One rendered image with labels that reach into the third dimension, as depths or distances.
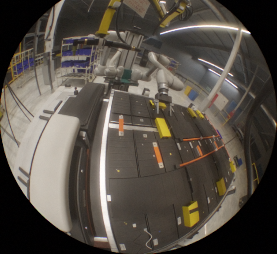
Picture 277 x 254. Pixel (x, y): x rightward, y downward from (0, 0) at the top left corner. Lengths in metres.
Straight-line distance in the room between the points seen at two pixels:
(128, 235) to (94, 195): 0.24
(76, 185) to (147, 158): 0.34
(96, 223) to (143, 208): 0.21
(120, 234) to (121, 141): 0.47
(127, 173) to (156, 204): 0.20
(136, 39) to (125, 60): 0.48
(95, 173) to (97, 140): 0.17
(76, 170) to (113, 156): 0.19
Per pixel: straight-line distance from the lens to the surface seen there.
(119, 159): 0.40
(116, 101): 0.67
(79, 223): 0.34
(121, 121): 0.52
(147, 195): 0.41
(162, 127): 0.58
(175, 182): 0.49
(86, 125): 0.37
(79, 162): 0.31
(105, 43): 0.61
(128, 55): 1.72
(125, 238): 0.49
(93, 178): 0.40
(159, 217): 0.48
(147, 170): 0.42
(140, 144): 0.46
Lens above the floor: 1.39
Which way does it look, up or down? 40 degrees down
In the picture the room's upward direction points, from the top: 24 degrees clockwise
